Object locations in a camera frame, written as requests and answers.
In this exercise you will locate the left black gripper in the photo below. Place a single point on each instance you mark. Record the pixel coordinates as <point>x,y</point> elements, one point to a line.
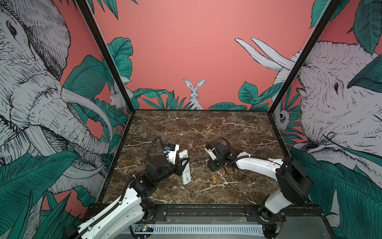
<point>179,168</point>

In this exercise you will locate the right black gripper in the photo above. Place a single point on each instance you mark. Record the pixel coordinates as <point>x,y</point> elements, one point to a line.
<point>212,165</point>

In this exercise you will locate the white remote control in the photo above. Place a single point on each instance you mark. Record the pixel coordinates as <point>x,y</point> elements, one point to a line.
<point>186,173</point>

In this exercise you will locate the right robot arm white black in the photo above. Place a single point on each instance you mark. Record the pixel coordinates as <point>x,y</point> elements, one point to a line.
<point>294,182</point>

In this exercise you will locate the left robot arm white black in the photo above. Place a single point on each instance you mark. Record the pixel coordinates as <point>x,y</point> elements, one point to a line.
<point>132,205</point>

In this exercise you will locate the small green circuit board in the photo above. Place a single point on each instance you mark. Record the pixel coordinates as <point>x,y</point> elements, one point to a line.
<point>144,229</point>

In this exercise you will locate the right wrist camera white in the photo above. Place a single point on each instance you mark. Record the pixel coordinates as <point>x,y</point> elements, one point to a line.
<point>209,149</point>

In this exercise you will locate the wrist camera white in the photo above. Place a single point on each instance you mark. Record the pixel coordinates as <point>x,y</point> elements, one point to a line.
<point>171,152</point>
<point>209,149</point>

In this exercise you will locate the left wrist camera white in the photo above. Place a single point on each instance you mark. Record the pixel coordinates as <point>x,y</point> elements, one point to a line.
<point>171,152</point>

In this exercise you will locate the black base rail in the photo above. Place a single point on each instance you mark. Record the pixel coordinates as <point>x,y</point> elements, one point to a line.
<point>250,212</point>

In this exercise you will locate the white slotted cable duct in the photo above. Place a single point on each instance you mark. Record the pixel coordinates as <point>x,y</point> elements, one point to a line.
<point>190,229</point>

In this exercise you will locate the left black frame post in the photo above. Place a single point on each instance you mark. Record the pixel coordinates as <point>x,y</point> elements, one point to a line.
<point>99,39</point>

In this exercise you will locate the black frame post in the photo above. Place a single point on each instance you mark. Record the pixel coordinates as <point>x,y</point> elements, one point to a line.
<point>99,39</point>
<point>324,19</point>

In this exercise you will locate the right black frame post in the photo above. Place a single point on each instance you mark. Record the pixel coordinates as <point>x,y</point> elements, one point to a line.
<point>324,19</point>

